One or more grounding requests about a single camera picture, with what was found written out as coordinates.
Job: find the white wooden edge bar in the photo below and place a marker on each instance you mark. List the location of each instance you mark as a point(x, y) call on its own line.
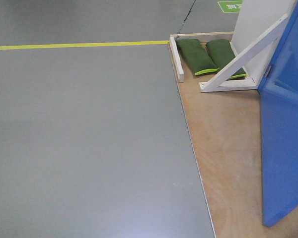
point(176, 60)

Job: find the white diagonal wooden brace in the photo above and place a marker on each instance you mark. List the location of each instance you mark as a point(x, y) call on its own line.
point(220, 82)

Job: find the plywood platform base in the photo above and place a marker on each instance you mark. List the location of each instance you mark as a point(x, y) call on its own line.
point(225, 131)

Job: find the green sandbag outer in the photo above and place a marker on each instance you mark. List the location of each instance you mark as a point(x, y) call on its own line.
point(196, 57)

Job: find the green sandbag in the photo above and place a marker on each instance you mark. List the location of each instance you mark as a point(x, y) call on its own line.
point(220, 52)
point(196, 57)

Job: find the green sandbag inner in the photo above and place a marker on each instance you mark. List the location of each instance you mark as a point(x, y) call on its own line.
point(220, 52)

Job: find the green floor sign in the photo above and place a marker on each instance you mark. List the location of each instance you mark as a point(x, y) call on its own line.
point(230, 6)

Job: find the white wall panel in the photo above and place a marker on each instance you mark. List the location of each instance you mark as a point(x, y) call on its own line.
point(255, 17)

